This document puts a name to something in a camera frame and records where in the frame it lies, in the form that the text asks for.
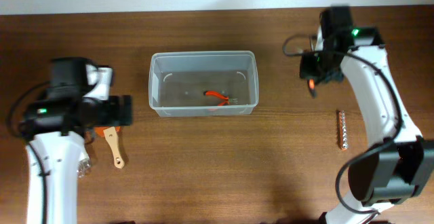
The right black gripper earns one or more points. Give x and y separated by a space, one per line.
306 69

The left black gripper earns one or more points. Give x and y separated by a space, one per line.
112 117

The orange black needle-nose pliers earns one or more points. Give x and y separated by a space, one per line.
311 88

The orange scraper wooden handle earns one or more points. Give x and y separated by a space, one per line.
110 134

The socket bit rail orange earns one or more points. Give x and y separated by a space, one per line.
342 131

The clear box coloured connectors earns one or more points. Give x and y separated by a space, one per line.
84 165

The clear plastic container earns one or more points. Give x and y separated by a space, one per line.
177 81

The small red cutting pliers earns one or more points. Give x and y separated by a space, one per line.
224 100

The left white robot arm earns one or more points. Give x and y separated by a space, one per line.
76 101

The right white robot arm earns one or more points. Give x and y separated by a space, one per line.
399 161

